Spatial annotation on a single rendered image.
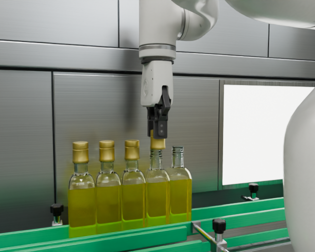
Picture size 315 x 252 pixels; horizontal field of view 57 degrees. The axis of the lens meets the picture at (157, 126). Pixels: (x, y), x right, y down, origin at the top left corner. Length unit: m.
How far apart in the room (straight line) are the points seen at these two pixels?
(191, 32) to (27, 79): 0.42
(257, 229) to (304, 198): 0.59
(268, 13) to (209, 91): 0.66
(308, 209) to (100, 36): 0.69
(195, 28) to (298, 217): 0.50
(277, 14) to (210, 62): 0.67
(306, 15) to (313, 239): 0.17
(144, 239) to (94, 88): 0.39
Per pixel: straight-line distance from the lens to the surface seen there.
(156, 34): 0.65
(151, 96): 0.62
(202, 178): 0.90
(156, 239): 0.69
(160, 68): 0.63
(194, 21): 0.69
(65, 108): 0.77
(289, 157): 0.27
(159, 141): 0.66
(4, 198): 0.84
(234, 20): 1.00
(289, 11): 0.24
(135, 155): 0.66
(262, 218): 0.84
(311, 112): 0.26
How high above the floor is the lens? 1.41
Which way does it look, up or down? 4 degrees down
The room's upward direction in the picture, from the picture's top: straight up
